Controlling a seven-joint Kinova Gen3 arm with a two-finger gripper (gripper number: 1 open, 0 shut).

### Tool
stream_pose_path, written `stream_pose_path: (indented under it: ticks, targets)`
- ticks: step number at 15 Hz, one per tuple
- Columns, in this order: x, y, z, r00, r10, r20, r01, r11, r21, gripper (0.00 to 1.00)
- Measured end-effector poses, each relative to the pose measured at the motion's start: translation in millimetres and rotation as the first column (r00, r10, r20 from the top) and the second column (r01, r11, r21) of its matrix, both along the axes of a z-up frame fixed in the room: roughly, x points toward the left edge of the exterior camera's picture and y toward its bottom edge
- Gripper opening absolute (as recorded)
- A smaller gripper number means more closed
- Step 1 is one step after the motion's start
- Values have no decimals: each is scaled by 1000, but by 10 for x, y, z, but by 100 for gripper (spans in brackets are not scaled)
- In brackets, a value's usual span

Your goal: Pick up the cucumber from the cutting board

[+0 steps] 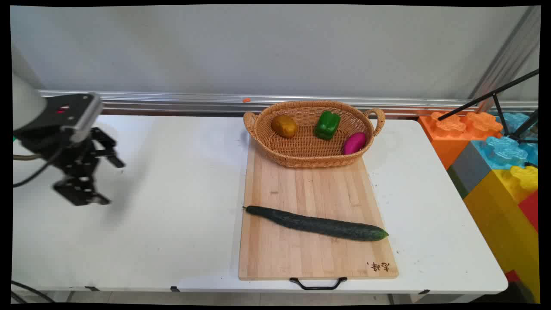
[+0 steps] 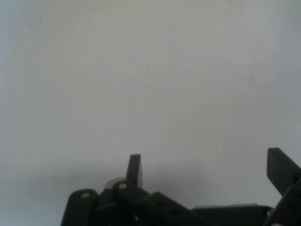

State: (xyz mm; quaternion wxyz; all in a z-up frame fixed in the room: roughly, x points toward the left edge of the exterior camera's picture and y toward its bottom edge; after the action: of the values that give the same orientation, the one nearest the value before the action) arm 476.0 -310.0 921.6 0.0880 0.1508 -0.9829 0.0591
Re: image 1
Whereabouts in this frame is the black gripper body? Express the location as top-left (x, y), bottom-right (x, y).
top-left (16, 126), bottom-right (102, 178)

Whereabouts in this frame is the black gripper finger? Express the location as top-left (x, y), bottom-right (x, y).
top-left (53, 174), bottom-right (111, 207)
top-left (90, 127), bottom-right (126, 169)

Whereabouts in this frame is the long dark green cucumber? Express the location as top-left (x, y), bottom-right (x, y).
top-left (242, 205), bottom-right (390, 242)

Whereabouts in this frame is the brown toy potato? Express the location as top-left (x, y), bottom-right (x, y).
top-left (271, 114), bottom-right (298, 139)

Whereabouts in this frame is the woven wicker basket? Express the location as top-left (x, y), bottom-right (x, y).
top-left (243, 100), bottom-right (386, 169)

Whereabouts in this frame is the green toy bell pepper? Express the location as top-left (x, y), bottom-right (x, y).
top-left (314, 111), bottom-right (341, 141)

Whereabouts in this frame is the bamboo cutting board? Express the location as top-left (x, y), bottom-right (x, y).
top-left (238, 137), bottom-right (399, 281)

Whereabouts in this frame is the magenta toy sweet potato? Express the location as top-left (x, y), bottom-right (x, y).
top-left (343, 132), bottom-right (367, 155)

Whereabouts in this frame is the orange giant toy brick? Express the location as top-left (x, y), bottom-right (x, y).
top-left (418, 111), bottom-right (504, 170)

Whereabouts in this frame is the grey giant toy brick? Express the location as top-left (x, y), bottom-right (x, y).
top-left (446, 141), bottom-right (492, 199)

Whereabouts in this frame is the black tripod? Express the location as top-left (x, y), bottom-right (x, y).
top-left (438, 68), bottom-right (540, 144)

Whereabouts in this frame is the blue giant toy brick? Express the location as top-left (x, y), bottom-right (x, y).
top-left (471, 112), bottom-right (539, 171)

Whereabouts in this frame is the yellow giant toy brick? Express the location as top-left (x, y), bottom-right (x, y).
top-left (463, 165), bottom-right (541, 303)

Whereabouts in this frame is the red giant toy brick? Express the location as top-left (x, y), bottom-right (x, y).
top-left (518, 191), bottom-right (539, 232)

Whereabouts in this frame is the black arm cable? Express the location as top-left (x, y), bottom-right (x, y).
top-left (12, 137), bottom-right (71, 189)

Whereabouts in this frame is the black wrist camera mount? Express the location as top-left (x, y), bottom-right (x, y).
top-left (42, 93), bottom-right (104, 143)

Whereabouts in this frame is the aluminium rail along wall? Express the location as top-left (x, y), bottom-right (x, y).
top-left (37, 90), bottom-right (539, 117)

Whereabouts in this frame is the plain black floor cable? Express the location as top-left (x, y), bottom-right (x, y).
top-left (11, 280), bottom-right (56, 304)

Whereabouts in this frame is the black cutting board handle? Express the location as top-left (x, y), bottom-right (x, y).
top-left (289, 277), bottom-right (348, 291)

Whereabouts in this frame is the slanted aluminium post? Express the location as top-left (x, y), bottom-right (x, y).
top-left (468, 6), bottom-right (541, 113)

